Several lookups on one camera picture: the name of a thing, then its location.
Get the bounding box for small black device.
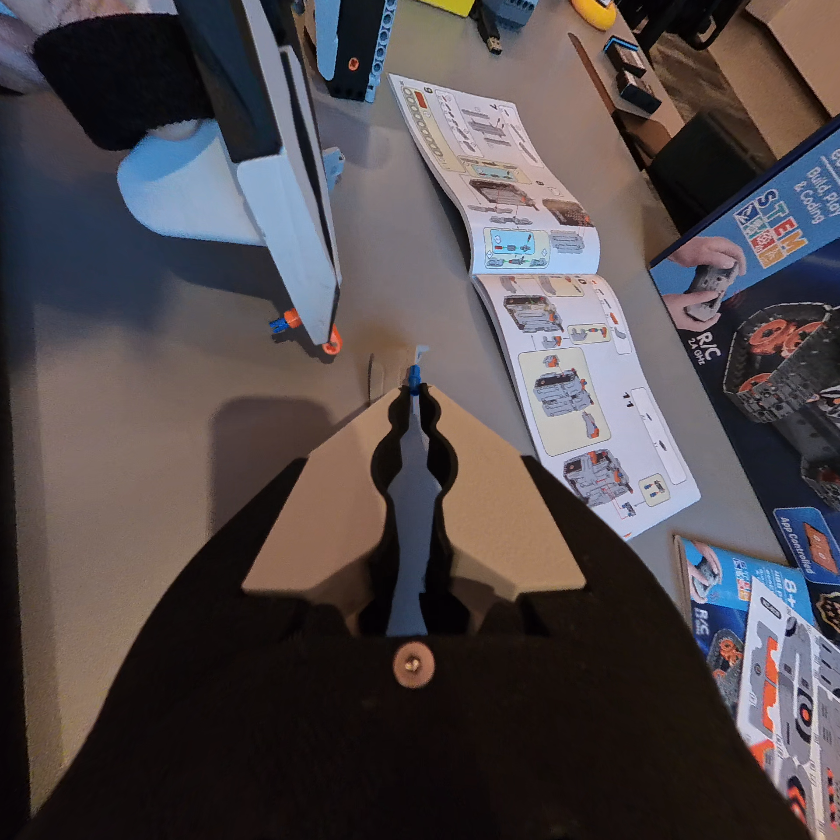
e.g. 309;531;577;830
616;69;664;117
602;36;647;76

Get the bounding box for grey motor block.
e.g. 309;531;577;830
495;0;547;30

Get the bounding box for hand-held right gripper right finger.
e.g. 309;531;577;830
423;385;588;637

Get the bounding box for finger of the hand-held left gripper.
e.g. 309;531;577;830
235;0;343;347

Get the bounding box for person's left hand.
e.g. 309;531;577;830
0;13;40;93

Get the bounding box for black grey toy robot chassis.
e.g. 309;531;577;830
314;0;399;104

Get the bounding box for blue robot kit box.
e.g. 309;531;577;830
648;115;840;644

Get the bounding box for black cube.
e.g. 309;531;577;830
646;110;778;232

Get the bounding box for yellow ring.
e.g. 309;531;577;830
570;0;618;32

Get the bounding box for grey desk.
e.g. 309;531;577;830
0;0;785;831

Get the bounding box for beige cardboard box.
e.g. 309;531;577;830
718;0;840;142

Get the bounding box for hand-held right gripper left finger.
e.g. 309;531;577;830
241;386;403;637

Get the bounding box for orange angle connector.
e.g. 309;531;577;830
282;308;343;357

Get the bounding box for black cable plug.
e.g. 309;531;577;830
474;0;506;56

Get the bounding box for open instruction booklet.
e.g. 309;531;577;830
387;72;702;542

